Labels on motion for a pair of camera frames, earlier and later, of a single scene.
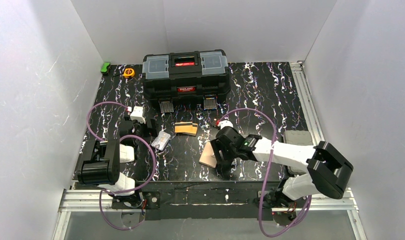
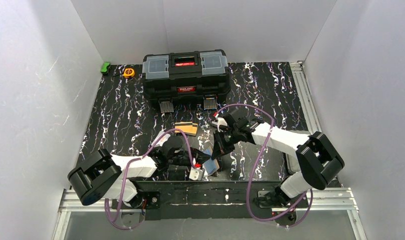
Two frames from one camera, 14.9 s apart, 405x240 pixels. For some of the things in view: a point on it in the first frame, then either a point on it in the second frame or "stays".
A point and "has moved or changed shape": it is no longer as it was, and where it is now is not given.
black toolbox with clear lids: (185, 75) stays
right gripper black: (220, 149) → (224, 139)
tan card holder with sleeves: (208, 156) has moved or changed shape
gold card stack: (188, 128) stays
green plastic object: (104, 67) stays
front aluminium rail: (320, 201) stays
